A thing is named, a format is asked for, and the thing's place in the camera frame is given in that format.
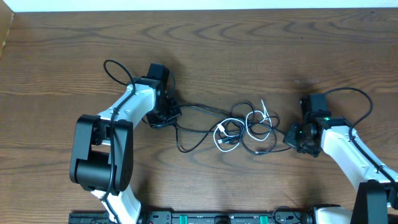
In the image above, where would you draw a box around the white cable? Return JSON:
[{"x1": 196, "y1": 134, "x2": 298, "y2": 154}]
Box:
[{"x1": 213, "y1": 99, "x2": 274, "y2": 153}]

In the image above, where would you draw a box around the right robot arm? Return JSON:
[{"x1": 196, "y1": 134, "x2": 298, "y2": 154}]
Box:
[{"x1": 283, "y1": 94, "x2": 397, "y2": 223}]

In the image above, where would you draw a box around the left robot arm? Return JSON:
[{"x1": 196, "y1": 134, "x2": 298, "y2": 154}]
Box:
[{"x1": 69, "y1": 63, "x2": 182, "y2": 223}]

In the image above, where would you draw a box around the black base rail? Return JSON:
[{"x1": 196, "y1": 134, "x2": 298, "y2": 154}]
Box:
[{"x1": 68, "y1": 210, "x2": 315, "y2": 224}]

